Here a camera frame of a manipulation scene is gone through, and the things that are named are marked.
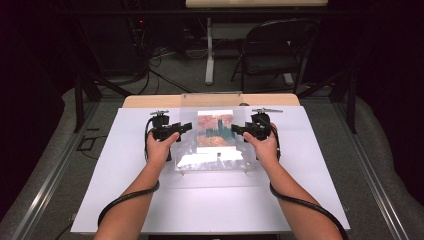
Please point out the colourful painting photo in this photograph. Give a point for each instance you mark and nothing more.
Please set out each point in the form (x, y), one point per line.
(215, 128)

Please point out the black folding chair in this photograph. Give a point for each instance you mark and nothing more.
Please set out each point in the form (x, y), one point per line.
(266, 63)

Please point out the person's left hand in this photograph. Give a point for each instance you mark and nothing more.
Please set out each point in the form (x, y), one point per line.
(158, 150)

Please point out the white-legged desk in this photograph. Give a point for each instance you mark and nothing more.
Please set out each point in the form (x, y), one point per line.
(209, 50)

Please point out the black computer tower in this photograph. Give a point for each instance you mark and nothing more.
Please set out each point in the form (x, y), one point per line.
(113, 46)

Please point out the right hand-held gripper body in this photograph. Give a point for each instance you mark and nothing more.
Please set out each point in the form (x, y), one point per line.
(260, 128)

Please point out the white board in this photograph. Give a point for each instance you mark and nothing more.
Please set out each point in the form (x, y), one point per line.
(206, 200)

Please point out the black metal crossbar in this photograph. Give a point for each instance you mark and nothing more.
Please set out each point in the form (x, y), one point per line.
(133, 12)

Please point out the black metal stand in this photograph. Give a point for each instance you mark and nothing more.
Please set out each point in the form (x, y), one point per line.
(351, 100)
(79, 100)

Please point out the person's right hand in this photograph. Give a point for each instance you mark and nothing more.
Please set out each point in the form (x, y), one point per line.
(266, 150)

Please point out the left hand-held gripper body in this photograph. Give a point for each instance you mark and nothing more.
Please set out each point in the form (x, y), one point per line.
(161, 128)

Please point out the dark round table grommet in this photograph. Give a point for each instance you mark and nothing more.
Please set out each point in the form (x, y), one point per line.
(245, 104)

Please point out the light wooden table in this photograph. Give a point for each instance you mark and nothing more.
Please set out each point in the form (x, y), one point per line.
(150, 100)

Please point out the aluminium rail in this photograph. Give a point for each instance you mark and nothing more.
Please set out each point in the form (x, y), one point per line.
(50, 180)
(373, 176)

